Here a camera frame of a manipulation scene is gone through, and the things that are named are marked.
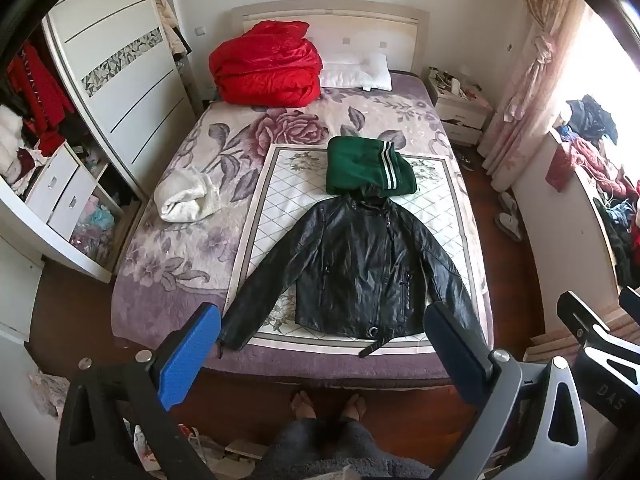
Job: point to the white side cabinet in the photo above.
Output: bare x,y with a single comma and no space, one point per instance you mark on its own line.
555,210

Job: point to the person's right foot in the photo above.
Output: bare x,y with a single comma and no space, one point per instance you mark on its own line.
353,406

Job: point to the pile of mixed clothes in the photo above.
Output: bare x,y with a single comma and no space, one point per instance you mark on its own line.
600,160

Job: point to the hanging red clothes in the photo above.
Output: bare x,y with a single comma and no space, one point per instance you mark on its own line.
40,95

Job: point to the red quilt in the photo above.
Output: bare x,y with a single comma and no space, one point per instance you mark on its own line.
265,67

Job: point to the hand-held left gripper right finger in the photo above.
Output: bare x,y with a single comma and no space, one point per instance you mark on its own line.
455,355

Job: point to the white slipper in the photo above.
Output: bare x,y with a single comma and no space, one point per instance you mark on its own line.
509,226
509,204

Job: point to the white fluffy clothes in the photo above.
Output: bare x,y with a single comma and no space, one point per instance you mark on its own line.
10,140

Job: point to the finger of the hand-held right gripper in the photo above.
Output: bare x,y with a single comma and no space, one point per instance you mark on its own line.
632,302
587,322

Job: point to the white nightstand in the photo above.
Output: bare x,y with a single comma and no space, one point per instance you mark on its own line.
465,112

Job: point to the nightstand clutter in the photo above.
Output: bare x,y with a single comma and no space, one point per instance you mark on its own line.
452,82

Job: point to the white fluffy garment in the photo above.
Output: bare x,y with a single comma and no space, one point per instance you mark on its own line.
180,200

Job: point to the person's left foot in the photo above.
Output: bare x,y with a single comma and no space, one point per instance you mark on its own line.
303,406

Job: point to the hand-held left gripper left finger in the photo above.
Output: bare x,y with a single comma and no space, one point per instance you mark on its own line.
192,350

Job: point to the white sliding door wardrobe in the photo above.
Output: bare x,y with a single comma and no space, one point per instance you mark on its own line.
120,60

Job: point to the dark shoes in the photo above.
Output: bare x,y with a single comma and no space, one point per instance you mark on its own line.
466,161

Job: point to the white wardrobe drawer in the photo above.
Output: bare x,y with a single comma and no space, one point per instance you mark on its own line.
72,202
50,180

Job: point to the floor paper clutter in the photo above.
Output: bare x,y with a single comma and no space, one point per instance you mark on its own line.
235,452

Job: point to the pink floor cloth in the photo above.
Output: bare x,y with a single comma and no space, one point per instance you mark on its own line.
50,390

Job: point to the folded green striped garment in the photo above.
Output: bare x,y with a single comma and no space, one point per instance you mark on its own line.
355,170

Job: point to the pink patterned curtain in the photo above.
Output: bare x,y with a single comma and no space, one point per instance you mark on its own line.
530,85

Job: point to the black leather jacket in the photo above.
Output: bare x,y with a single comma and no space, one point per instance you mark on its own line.
360,270

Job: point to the white pillow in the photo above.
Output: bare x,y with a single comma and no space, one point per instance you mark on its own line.
350,75

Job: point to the colourful clothes in shelf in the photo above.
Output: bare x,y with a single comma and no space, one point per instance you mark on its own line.
97,225

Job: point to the hanging cream scarf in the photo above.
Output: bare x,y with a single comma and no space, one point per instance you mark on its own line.
167,15

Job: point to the cream patterned mat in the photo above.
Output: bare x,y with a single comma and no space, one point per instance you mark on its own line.
280,200

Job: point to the person's foot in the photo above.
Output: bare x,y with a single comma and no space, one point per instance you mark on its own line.
303,406
353,406

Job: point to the purple floral bed blanket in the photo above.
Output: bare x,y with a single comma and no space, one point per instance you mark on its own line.
165,270

